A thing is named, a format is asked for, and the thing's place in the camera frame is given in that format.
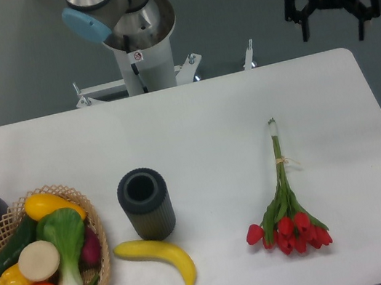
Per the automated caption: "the red tulip bouquet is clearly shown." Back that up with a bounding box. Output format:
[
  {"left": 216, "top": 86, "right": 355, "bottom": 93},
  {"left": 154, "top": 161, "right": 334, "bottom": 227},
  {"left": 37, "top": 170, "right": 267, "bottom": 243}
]
[{"left": 246, "top": 118, "right": 333, "bottom": 255}]

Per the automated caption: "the green bok choy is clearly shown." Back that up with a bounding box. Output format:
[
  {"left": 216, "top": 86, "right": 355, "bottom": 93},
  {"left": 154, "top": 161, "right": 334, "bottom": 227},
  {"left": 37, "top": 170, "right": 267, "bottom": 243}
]
[{"left": 36, "top": 208, "right": 85, "bottom": 285}]

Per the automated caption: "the purple red onion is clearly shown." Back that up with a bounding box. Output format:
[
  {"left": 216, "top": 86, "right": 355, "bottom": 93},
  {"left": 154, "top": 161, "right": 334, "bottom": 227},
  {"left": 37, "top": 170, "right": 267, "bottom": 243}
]
[{"left": 81, "top": 226, "right": 101, "bottom": 267}]

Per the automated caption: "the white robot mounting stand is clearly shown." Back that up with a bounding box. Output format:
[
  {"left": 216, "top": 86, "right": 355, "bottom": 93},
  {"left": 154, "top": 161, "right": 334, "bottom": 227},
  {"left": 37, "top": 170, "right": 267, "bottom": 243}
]
[{"left": 66, "top": 23, "right": 260, "bottom": 111}]

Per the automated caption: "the dark green cucumber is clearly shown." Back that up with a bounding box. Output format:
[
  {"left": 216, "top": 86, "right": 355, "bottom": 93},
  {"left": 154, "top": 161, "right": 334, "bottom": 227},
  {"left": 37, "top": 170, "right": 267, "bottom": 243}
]
[{"left": 0, "top": 215, "right": 37, "bottom": 276}]

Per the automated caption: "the yellow squash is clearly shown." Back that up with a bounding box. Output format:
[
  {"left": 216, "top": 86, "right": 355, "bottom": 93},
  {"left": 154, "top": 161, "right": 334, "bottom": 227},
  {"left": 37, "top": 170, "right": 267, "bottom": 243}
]
[{"left": 24, "top": 193, "right": 87, "bottom": 221}]

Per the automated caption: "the woven wicker basket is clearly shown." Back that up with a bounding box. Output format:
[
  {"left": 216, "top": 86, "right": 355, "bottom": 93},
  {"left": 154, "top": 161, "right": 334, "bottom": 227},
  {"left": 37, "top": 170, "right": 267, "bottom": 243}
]
[{"left": 0, "top": 185, "right": 111, "bottom": 285}]

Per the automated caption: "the dark grey ribbed vase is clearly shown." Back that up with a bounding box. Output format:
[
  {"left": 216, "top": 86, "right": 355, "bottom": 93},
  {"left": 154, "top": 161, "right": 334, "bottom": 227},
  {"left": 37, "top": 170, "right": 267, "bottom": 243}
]
[{"left": 117, "top": 168, "right": 176, "bottom": 241}]

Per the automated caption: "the yellow bell pepper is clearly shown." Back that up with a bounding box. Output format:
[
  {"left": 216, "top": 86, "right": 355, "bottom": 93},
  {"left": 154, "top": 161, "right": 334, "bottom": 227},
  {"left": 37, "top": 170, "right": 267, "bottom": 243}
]
[{"left": 0, "top": 263, "right": 34, "bottom": 285}]

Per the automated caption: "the yellow banana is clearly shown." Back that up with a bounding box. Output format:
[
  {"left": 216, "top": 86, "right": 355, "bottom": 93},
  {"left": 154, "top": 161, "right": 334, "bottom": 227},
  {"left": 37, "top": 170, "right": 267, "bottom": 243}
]
[{"left": 113, "top": 240, "right": 198, "bottom": 285}]

